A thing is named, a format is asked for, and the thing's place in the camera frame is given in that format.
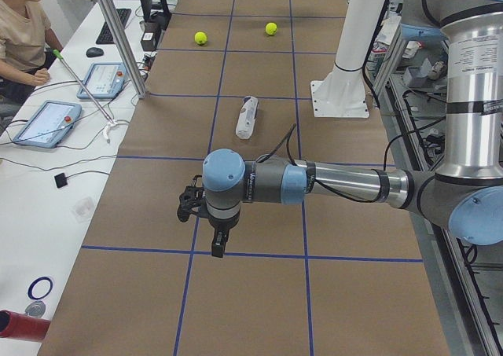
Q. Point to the grabber stick green handle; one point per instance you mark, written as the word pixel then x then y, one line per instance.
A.
pixel 84 93

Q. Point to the black box with label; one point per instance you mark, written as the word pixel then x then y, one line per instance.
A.
pixel 153 30

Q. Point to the small black square pad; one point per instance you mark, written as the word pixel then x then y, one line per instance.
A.
pixel 61 180

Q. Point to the yellow tennis ball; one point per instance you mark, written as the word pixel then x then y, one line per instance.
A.
pixel 271 29
pixel 200 38

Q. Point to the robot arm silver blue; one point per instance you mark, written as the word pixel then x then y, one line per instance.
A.
pixel 463 195

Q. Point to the red cylinder bottle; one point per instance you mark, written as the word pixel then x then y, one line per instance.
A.
pixel 23 327

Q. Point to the white camera post with base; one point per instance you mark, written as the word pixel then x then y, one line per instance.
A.
pixel 342 92

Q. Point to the blue teach pendant far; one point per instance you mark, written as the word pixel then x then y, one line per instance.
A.
pixel 105 80

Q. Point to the clear tennis ball tube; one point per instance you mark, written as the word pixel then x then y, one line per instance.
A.
pixel 247 117

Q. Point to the black computer mouse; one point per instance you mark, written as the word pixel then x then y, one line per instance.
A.
pixel 94 52

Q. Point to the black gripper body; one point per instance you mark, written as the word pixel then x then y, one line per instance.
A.
pixel 222 225

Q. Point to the blue teach pendant near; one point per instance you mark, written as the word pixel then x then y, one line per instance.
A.
pixel 49 125

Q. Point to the blue teach pendant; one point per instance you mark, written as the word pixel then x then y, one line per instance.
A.
pixel 49 125
pixel 105 80

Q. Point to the black monitor stand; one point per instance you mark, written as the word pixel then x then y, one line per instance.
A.
pixel 161 17

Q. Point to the person in beige shirt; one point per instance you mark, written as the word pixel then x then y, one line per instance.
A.
pixel 26 31

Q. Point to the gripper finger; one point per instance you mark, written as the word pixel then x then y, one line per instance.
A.
pixel 218 244

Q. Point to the aluminium frame post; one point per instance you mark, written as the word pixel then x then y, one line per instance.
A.
pixel 117 29

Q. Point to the grey tape roll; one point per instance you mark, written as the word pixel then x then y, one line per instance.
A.
pixel 36 309

